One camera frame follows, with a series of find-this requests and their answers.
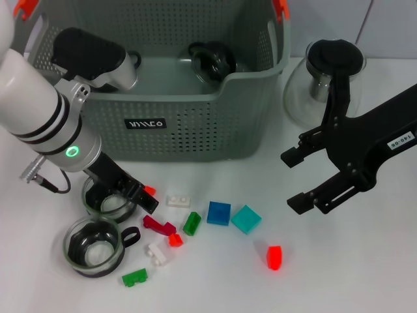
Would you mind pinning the white two-stud flat plate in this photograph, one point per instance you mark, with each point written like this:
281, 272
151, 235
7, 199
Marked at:
178, 201

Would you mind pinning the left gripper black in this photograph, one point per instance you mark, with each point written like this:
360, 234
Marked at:
110, 176

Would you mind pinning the dark red curved block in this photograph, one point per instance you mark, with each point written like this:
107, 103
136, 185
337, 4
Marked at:
159, 226

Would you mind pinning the glass teacup with black sleeve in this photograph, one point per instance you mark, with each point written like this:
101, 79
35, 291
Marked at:
215, 65
94, 257
110, 208

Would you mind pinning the grey perforated storage bin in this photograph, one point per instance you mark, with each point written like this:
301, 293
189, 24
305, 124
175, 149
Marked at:
195, 130

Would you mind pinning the green slope block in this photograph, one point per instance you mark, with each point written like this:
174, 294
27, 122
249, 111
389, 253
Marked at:
192, 224

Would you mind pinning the dark clay teapot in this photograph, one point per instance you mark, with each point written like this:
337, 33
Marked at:
138, 60

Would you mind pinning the blue square plate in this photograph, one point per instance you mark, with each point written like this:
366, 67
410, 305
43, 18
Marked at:
219, 212

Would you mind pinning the left wrist camera housing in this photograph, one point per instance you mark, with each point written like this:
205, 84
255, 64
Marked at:
88, 55

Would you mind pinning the teal square plate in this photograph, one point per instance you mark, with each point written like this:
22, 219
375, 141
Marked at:
246, 219

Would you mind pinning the small red slope block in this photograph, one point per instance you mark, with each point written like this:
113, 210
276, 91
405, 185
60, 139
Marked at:
176, 240
150, 189

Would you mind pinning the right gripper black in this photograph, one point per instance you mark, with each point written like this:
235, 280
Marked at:
365, 146

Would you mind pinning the white two-stud brick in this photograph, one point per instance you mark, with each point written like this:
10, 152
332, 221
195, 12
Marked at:
156, 255

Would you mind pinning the green two-stud brick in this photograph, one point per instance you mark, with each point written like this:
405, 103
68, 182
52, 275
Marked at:
135, 277

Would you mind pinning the tall orange-red block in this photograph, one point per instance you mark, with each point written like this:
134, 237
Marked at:
275, 257

